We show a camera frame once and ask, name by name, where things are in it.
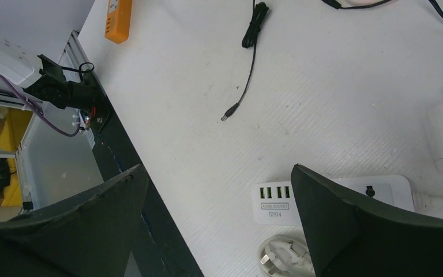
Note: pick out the white power strip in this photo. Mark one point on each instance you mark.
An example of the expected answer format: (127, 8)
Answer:
(274, 202)

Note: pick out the orange power strip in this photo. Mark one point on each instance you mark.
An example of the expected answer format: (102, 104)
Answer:
(118, 20)

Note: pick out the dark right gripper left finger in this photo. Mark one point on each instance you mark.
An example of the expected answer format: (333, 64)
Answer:
(88, 234)

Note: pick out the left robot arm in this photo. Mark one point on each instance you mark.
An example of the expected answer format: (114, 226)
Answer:
(46, 80)

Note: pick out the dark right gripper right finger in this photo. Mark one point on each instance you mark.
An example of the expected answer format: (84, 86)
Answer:
(351, 234)

